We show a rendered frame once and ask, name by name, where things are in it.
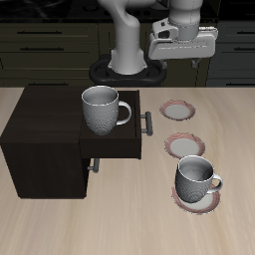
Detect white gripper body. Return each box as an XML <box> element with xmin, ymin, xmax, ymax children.
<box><xmin>147</xmin><ymin>25</ymin><xmax>219</xmax><ymax>62</ymax></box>

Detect white plate with red rim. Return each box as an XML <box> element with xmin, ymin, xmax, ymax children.
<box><xmin>163</xmin><ymin>131</ymin><xmax>206</xmax><ymax>160</ymax></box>
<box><xmin>170</xmin><ymin>182</ymin><xmax>221</xmax><ymax>215</ymax></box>
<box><xmin>158</xmin><ymin>99</ymin><xmax>196</xmax><ymax>122</ymax></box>

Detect grey porcelain mug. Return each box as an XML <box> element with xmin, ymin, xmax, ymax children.
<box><xmin>174</xmin><ymin>154</ymin><xmax>224</xmax><ymax>204</ymax></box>
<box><xmin>81</xmin><ymin>85</ymin><xmax>132</xmax><ymax>136</ymax></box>

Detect dark kitchen cupboards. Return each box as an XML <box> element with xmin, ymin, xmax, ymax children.
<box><xmin>0</xmin><ymin>0</ymin><xmax>255</xmax><ymax>89</ymax></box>

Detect dark wooden cabinet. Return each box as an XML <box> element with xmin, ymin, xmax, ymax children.
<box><xmin>0</xmin><ymin>86</ymin><xmax>154</xmax><ymax>200</ymax></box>

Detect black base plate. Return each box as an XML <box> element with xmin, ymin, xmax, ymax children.
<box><xmin>88</xmin><ymin>54</ymin><xmax>164</xmax><ymax>86</ymax></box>

